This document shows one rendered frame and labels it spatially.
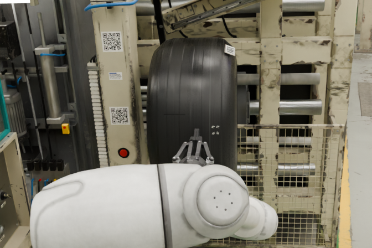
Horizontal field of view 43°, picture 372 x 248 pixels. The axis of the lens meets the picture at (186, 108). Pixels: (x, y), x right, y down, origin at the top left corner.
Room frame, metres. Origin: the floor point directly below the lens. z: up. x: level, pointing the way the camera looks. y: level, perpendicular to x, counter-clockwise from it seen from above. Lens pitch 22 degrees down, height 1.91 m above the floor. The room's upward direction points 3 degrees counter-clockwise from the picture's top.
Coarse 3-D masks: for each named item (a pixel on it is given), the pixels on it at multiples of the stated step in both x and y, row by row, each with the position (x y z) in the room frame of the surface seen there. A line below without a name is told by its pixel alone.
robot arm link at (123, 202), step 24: (120, 168) 0.62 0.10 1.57; (144, 168) 0.62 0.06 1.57; (48, 192) 0.60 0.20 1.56; (72, 192) 0.58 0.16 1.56; (96, 192) 0.58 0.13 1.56; (120, 192) 0.57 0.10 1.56; (144, 192) 0.58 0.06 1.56; (48, 216) 0.56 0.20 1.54; (72, 216) 0.55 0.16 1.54; (96, 216) 0.55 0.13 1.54; (120, 216) 0.55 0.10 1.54; (144, 216) 0.55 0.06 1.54; (48, 240) 0.55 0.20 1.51; (72, 240) 0.54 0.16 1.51; (96, 240) 0.54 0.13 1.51; (120, 240) 0.54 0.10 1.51; (144, 240) 0.55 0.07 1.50
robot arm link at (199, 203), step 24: (168, 168) 0.62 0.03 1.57; (192, 168) 0.61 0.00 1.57; (216, 168) 0.59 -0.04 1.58; (168, 192) 0.58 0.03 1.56; (192, 192) 0.56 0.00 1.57; (216, 192) 0.55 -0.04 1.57; (240, 192) 0.56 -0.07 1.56; (168, 216) 0.56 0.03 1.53; (192, 216) 0.54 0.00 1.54; (216, 216) 0.54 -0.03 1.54; (240, 216) 0.55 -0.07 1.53; (168, 240) 0.55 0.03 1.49; (192, 240) 0.56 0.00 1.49
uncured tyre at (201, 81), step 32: (160, 64) 1.61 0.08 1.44; (192, 64) 1.59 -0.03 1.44; (224, 64) 1.59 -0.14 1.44; (160, 96) 1.52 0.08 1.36; (192, 96) 1.50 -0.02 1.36; (224, 96) 1.50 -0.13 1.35; (160, 128) 1.47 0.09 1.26; (192, 128) 1.46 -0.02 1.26; (224, 128) 1.46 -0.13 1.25; (160, 160) 1.47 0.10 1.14; (224, 160) 1.45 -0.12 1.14
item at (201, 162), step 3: (192, 156) 1.29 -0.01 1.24; (183, 159) 1.28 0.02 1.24; (186, 159) 1.28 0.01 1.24; (189, 159) 1.24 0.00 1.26; (192, 159) 1.24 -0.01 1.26; (201, 159) 1.27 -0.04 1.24; (180, 162) 1.26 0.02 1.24; (183, 162) 1.24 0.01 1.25; (186, 162) 1.23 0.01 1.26; (189, 162) 1.22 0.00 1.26; (192, 162) 1.22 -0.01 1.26; (195, 162) 1.22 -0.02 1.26; (198, 162) 1.23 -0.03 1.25; (201, 162) 1.26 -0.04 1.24; (204, 162) 1.26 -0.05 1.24; (201, 165) 1.23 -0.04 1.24; (204, 165) 1.25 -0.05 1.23
